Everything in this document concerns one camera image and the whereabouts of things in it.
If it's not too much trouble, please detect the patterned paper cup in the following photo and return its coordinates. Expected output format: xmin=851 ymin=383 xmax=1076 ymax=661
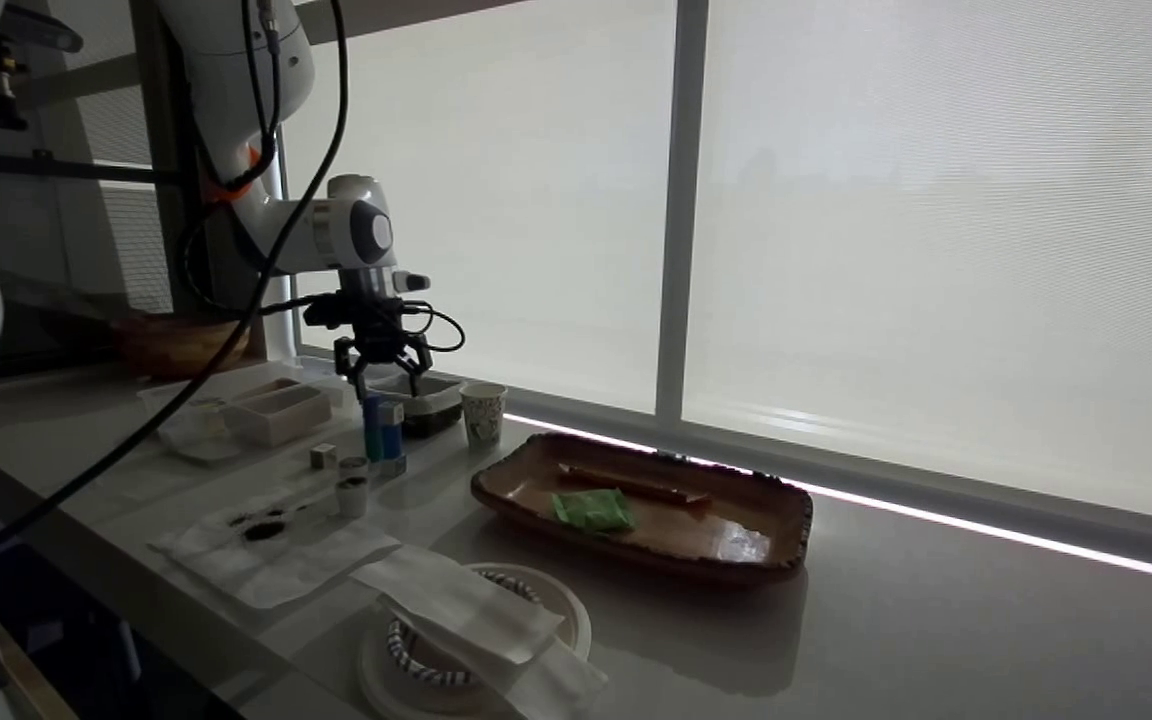
xmin=460 ymin=383 xmax=511 ymax=451

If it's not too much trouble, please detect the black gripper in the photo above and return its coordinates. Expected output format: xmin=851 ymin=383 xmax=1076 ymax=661
xmin=332 ymin=315 xmax=435 ymax=395

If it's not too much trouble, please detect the white window blind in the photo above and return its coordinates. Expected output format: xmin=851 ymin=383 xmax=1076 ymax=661
xmin=682 ymin=0 xmax=1152 ymax=533
xmin=283 ymin=0 xmax=682 ymax=416

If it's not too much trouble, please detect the wooden bark-edged tray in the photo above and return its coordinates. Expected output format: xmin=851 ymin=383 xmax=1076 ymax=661
xmin=467 ymin=430 xmax=816 ymax=585

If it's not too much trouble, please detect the dark brown bowl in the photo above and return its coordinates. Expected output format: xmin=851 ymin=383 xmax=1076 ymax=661
xmin=111 ymin=311 xmax=269 ymax=383

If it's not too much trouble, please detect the thin black cable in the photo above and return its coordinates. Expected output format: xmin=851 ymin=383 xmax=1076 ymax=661
xmin=0 ymin=0 xmax=353 ymax=585

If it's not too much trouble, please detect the red white tube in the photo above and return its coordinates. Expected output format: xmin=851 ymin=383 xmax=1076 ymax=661
xmin=553 ymin=461 xmax=715 ymax=517

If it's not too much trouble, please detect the blue cylinder block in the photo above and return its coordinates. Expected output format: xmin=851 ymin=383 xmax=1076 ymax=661
xmin=360 ymin=395 xmax=413 ymax=472

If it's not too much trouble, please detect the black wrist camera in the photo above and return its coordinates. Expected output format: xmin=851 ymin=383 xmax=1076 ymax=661
xmin=299 ymin=270 xmax=435 ymax=330

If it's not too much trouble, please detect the white round dish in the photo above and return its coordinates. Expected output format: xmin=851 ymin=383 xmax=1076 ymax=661
xmin=153 ymin=395 xmax=257 ymax=467

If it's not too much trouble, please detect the white folded napkin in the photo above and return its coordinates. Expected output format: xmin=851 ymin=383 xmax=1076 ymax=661
xmin=353 ymin=539 xmax=607 ymax=720

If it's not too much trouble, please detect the grey window frame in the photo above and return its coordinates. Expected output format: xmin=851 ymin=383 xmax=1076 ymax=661
xmin=121 ymin=0 xmax=1152 ymax=593

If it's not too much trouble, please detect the grey rectangular bin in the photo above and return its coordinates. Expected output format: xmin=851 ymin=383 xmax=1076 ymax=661
xmin=393 ymin=373 xmax=471 ymax=439

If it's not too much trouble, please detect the green sponge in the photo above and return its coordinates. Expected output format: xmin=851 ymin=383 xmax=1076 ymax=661
xmin=549 ymin=484 xmax=641 ymax=539

